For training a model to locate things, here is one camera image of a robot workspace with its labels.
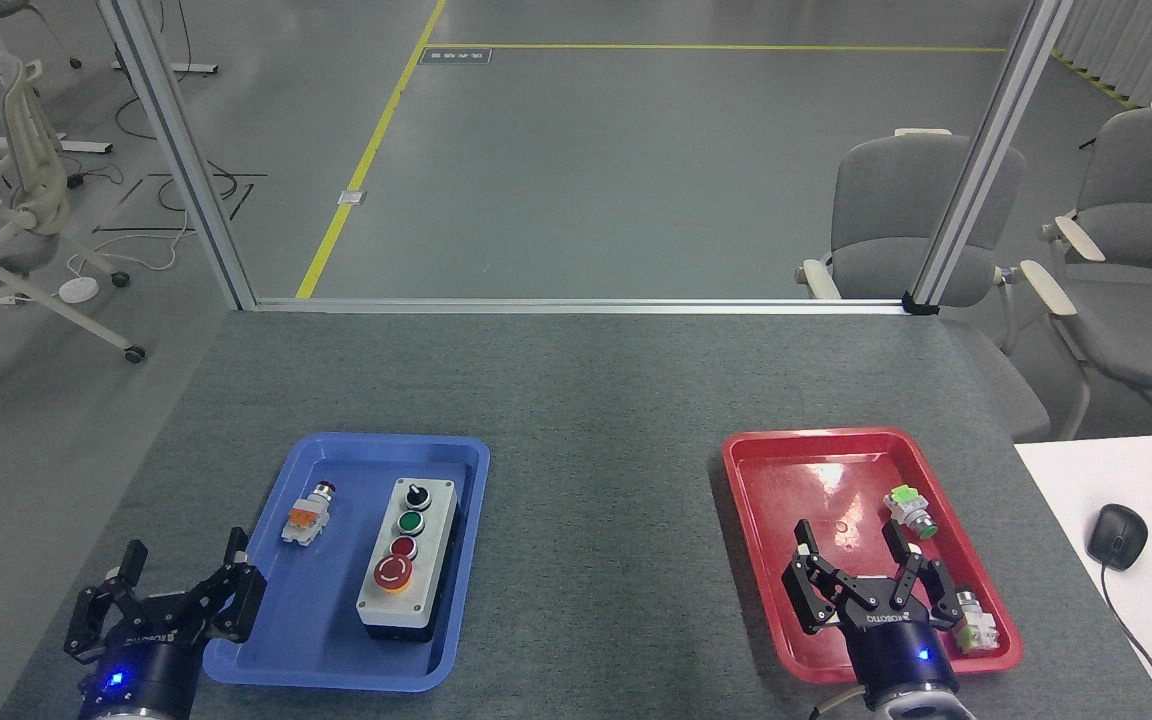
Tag blue plastic tray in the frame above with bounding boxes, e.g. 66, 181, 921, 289
201, 432, 491, 693

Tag red push button switch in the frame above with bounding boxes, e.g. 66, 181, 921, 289
281, 481, 338, 547

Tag white desk foot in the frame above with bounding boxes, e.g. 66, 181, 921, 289
0, 135, 114, 157
111, 60, 220, 77

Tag white floor cable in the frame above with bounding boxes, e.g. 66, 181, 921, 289
66, 205, 199, 283

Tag silver aluminium post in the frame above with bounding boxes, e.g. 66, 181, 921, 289
96, 0, 258, 311
908, 0, 1075, 307

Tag silver aluminium rail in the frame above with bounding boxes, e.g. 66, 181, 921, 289
254, 297, 913, 317

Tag grey fabric armchair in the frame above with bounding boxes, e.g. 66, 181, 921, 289
1020, 100, 1152, 442
795, 127, 1053, 442

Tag white mesh office chair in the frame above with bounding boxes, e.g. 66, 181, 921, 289
0, 55, 147, 416

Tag black mouse cable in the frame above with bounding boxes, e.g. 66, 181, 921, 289
1100, 564, 1152, 720

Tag white side table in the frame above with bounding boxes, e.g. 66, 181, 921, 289
1014, 432, 1152, 720

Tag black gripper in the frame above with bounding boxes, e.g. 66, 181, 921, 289
781, 519, 963, 703
63, 527, 268, 717

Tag white curtain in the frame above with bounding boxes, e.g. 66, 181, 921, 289
1051, 0, 1152, 107

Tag grey control box with buttons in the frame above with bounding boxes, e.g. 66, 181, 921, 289
356, 477, 459, 643

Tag black computer mouse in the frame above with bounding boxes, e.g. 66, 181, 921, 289
1086, 503, 1149, 572

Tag green push button switch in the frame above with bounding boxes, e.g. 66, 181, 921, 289
884, 485, 940, 541

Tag silver-headed push button switch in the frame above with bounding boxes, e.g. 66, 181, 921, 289
951, 590, 1000, 656

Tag red plastic tray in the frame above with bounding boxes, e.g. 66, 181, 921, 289
722, 427, 1024, 685

